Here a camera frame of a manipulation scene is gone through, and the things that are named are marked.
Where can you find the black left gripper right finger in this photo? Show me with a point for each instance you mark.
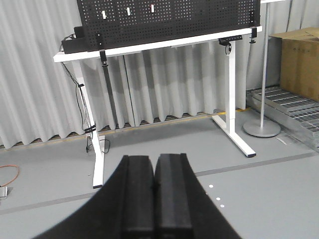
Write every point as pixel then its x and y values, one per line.
pixel 183 210

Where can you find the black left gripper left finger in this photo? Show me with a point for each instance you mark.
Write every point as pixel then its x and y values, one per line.
pixel 122 209

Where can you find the grey floor lamp stand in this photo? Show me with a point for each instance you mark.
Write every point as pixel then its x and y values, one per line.
pixel 263 128

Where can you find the white curtain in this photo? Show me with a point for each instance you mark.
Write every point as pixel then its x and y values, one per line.
pixel 39 100

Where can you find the metal grating stack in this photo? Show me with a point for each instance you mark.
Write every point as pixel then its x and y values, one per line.
pixel 297 114

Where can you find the black left panel clamp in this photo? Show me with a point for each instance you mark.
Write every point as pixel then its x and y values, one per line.
pixel 100 44

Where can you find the black panel clamp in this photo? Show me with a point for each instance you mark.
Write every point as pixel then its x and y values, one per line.
pixel 253 27
pixel 100 44

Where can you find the black box on desk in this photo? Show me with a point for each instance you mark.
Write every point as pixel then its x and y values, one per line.
pixel 75 42

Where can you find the black desk control panel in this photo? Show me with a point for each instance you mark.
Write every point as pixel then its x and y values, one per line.
pixel 226 42

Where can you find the brown cardboard box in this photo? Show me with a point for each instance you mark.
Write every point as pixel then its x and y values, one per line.
pixel 300 62

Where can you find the black perforated pegboard panel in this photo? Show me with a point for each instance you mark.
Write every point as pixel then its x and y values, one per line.
pixel 131 22

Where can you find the black right panel clamp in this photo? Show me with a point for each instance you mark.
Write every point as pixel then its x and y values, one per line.
pixel 253 27

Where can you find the green white switch block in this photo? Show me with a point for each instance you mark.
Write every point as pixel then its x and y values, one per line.
pixel 104 14

